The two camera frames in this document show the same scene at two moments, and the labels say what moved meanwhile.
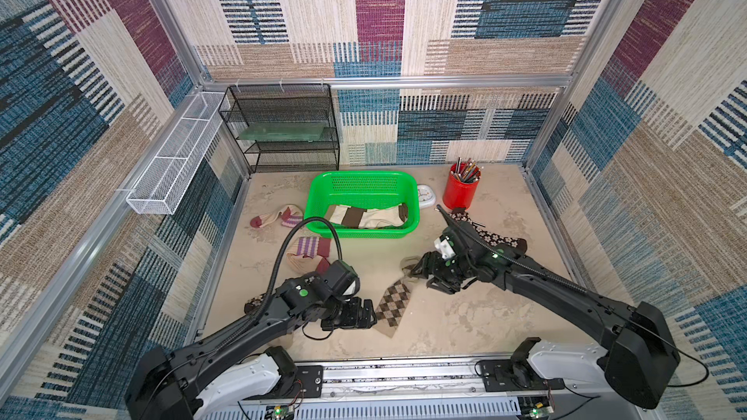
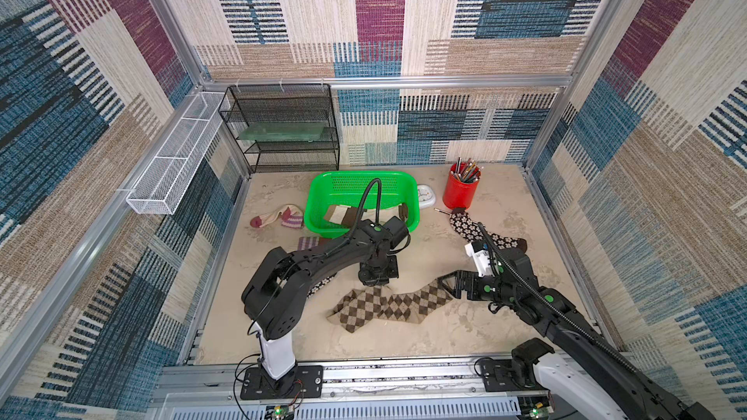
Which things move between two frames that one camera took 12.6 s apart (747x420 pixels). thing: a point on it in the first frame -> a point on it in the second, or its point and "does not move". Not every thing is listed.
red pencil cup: (461, 187) does not move
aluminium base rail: (418, 391) does not move
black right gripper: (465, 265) -> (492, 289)
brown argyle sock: (393, 302) -> (413, 307)
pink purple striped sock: (290, 215) does not move
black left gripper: (355, 321) -> (371, 281)
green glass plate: (285, 131) does not move
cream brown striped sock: (359, 218) does not move
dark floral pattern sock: (460, 215) does not move
